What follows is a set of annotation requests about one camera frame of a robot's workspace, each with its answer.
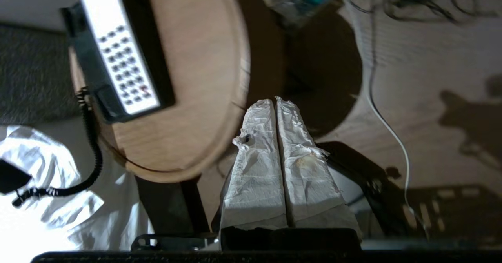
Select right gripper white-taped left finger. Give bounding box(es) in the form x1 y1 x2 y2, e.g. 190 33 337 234
220 98 289 231

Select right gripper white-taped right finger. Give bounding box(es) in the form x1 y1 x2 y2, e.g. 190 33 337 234
276 96 361 233

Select black telephone cord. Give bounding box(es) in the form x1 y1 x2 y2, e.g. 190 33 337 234
12 87 104 209

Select black telephone handset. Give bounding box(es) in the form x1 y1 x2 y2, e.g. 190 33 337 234
0 159 33 195

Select round wooden side table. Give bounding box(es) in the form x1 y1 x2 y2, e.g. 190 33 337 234
69 0 251 183

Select black and white desk telephone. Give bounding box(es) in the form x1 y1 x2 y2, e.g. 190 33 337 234
60 0 176 125

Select white pillow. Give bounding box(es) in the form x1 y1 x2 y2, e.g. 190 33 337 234
0 125 156 263

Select grey fabric bed headboard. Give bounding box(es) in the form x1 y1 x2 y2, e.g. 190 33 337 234
0 22 82 126

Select dark grey bed frame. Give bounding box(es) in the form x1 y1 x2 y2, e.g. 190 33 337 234
135 175 211 234

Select white power cable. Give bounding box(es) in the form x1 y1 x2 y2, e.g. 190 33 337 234
335 0 430 241

